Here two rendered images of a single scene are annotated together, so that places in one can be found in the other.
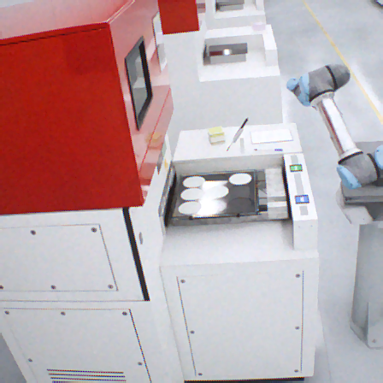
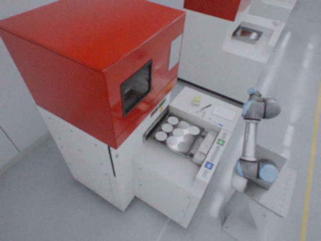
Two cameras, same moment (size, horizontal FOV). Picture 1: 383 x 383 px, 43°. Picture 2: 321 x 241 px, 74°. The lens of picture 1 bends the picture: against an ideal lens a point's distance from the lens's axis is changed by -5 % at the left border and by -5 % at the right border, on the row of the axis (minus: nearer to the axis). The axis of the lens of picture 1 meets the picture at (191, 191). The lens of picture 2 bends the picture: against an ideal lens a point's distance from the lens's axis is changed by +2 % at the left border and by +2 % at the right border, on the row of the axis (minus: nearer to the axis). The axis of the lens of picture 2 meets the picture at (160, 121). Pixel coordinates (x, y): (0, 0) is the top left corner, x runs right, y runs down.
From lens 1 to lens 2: 0.85 m
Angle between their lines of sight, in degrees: 22
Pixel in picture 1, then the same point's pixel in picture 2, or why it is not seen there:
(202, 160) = (182, 111)
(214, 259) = (155, 169)
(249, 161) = (203, 122)
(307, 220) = (202, 180)
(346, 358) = (208, 226)
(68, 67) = (83, 81)
